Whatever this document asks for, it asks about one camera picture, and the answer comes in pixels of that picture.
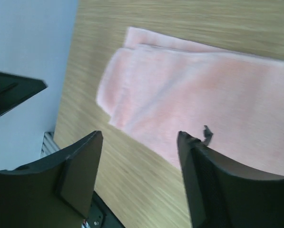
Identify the long pink towel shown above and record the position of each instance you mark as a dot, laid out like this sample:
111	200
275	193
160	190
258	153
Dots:
157	85

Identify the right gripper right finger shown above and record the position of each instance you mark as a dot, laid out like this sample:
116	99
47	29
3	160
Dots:
223	193

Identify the aluminium front rail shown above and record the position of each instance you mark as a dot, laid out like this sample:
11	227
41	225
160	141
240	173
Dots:
48	146

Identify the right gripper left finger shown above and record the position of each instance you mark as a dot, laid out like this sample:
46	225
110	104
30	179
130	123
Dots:
54	191

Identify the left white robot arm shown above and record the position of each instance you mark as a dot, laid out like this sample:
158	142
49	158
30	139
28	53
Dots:
15	89

